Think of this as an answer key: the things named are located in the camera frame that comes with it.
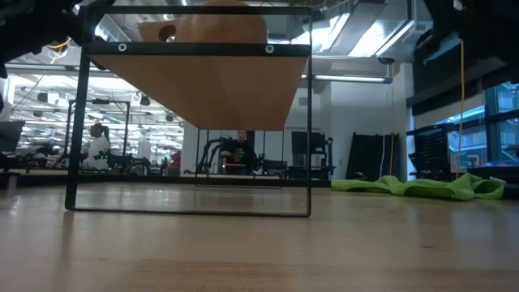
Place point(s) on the green microfibre cloth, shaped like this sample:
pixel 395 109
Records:
pixel 425 188

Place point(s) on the black aluminium table frame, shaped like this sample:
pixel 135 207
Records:
pixel 162 179

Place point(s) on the person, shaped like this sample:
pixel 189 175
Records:
pixel 97 150
pixel 240 152

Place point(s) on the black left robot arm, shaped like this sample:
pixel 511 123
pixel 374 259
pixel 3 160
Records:
pixel 24 28

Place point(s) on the black background robot arm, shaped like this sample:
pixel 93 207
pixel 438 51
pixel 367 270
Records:
pixel 208 154

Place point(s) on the black perforated rack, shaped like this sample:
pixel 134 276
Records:
pixel 430 152

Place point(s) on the dark background monitor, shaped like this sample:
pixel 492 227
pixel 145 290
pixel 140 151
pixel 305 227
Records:
pixel 10 136

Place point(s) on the black equipment cart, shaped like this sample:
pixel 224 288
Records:
pixel 316 150

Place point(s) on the black leaning panel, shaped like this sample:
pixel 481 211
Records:
pixel 365 154

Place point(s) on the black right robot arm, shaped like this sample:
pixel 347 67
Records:
pixel 486 24

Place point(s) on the long fluorescent light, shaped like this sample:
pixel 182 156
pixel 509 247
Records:
pixel 348 78

